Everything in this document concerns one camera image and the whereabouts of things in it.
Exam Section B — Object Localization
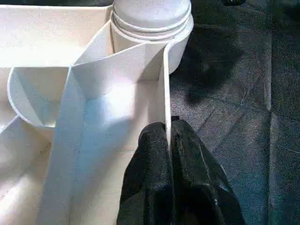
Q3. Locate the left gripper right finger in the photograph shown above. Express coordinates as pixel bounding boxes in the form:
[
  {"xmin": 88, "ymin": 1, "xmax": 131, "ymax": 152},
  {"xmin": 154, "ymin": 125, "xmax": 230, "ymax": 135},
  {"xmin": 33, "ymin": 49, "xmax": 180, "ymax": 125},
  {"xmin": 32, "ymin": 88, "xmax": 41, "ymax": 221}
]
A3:
[{"xmin": 170, "ymin": 116, "xmax": 246, "ymax": 225}]

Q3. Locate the white plastic table top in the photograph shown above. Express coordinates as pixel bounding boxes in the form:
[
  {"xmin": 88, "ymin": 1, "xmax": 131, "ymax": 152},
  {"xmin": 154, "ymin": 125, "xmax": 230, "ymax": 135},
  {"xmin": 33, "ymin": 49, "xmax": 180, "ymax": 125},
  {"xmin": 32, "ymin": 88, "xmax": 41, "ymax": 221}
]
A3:
[{"xmin": 0, "ymin": 4, "xmax": 195, "ymax": 225}]

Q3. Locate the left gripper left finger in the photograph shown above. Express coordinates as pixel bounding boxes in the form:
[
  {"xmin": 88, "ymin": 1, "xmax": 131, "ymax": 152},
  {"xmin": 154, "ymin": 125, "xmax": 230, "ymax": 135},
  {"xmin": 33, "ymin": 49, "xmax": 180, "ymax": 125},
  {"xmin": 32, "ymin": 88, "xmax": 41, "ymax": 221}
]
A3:
[{"xmin": 116, "ymin": 121, "xmax": 176, "ymax": 225}]

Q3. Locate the white plastic table leg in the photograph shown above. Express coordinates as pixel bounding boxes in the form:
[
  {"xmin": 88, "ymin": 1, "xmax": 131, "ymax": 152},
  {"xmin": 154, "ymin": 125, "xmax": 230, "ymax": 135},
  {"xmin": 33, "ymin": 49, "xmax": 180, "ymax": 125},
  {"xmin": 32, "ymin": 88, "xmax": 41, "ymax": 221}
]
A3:
[{"xmin": 111, "ymin": 0, "xmax": 192, "ymax": 40}]

